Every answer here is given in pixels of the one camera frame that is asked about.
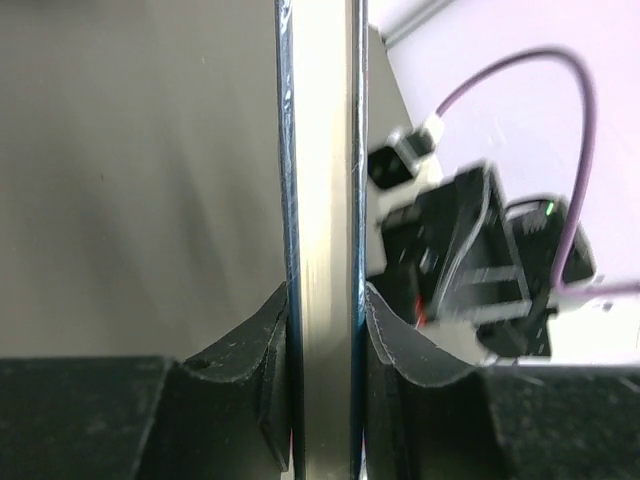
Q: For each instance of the aluminium frame profile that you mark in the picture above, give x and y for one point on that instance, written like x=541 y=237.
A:
x=417 y=15

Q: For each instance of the dark blue castle book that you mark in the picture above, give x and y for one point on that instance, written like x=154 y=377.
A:
x=322 y=54

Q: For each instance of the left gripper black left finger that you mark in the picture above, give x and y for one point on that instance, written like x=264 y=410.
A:
x=224 y=413

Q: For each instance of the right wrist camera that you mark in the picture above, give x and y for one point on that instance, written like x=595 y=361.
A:
x=399 y=160

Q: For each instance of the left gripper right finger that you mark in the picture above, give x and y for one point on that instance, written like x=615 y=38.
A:
x=430 y=415

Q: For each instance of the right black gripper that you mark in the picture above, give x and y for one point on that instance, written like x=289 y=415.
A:
x=451 y=259

